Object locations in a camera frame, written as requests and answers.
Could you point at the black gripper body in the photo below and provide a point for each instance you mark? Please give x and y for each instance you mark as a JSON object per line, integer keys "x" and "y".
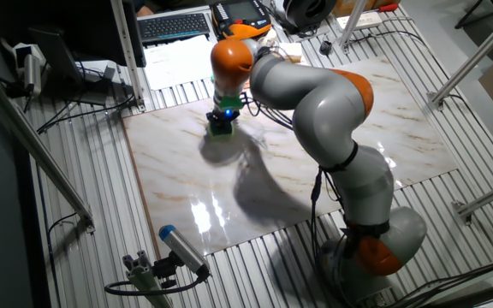
{"x": 221, "y": 115}

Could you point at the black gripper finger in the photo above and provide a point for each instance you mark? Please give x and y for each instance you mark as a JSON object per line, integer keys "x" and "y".
{"x": 227, "y": 124}
{"x": 213, "y": 123}

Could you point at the green sponge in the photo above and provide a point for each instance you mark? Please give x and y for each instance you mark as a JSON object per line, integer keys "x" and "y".
{"x": 221, "y": 130}

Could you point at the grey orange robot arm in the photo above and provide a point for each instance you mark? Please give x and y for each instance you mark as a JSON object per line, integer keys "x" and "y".
{"x": 323, "y": 111}

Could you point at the white yellow sponge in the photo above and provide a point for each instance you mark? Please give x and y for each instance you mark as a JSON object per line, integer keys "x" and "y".
{"x": 291, "y": 51}

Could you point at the printed white paper sheet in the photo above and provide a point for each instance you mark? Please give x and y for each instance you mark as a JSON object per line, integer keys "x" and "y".
{"x": 174, "y": 64}

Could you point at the orange black teach pendant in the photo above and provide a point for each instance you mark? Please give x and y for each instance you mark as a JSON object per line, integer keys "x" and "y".
{"x": 242, "y": 19}

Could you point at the black keyboard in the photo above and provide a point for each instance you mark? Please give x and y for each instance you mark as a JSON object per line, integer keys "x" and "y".
{"x": 174, "y": 26}

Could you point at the small black device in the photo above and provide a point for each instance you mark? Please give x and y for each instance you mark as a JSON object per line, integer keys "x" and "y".
{"x": 325, "y": 48}

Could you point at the black round fan housing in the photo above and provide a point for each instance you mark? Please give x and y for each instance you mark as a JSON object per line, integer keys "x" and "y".
{"x": 310, "y": 13}

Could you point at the brown cardboard box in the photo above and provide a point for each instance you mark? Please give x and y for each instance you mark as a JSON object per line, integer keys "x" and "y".
{"x": 340, "y": 6}

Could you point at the black computer monitor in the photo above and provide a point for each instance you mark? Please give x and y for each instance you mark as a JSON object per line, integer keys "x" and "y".
{"x": 79, "y": 25}

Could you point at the black monitor stand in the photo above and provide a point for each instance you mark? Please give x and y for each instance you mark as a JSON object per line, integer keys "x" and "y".
{"x": 58, "y": 55}

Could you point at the white power strip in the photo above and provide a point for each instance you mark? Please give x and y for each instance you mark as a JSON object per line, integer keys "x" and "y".
{"x": 368, "y": 19}

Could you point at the aluminium frame beam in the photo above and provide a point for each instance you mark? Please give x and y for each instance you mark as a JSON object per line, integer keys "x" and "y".
{"x": 473, "y": 57}
{"x": 490, "y": 194}
{"x": 351, "y": 25}
{"x": 37, "y": 145}
{"x": 126, "y": 51}

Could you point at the silver camera with blue cap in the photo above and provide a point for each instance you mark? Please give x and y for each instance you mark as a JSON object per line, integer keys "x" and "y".
{"x": 182, "y": 248}

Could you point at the aluminium camera mount profile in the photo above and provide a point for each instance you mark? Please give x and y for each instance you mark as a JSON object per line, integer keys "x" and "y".
{"x": 144, "y": 278}

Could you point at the grey camera on mount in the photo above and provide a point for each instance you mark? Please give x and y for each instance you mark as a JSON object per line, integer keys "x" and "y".
{"x": 32, "y": 72}

